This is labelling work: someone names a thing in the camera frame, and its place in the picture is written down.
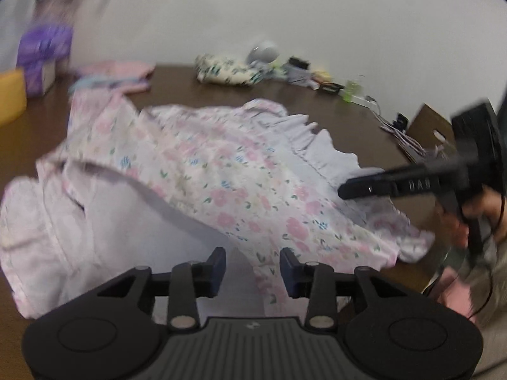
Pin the pink floral dress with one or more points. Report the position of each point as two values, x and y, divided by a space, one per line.
237 174

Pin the black phone holder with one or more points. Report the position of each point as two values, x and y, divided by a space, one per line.
401 122

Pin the white power strip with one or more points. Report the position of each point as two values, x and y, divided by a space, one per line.
362 101

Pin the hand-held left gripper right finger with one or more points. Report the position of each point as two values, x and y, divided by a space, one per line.
287 277

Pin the person's grey clothing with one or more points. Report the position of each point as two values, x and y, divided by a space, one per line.
495 344

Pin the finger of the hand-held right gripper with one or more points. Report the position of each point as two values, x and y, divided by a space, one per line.
366 187

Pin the purple tissue pack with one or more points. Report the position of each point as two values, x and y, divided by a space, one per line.
45 45
37 79

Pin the white round speaker figure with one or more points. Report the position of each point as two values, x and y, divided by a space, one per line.
263 53

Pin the black charger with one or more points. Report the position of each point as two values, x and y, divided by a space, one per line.
299 63

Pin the cream cloth with green flowers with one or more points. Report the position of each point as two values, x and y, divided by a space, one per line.
225 69

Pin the yellow mug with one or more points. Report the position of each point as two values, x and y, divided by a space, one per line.
10 95

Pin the person's right hand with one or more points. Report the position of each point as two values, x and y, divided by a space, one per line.
494 208

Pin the pink folded towel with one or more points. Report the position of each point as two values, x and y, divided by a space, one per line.
119 69

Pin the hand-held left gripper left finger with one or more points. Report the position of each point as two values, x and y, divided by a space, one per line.
218 273

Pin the small black box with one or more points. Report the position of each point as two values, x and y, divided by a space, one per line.
330 88

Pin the pink glass vase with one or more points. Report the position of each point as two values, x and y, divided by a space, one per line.
53 12

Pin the green bottle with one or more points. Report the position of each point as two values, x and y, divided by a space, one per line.
352 91

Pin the brown cardboard box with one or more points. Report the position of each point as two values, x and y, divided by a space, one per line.
426 120

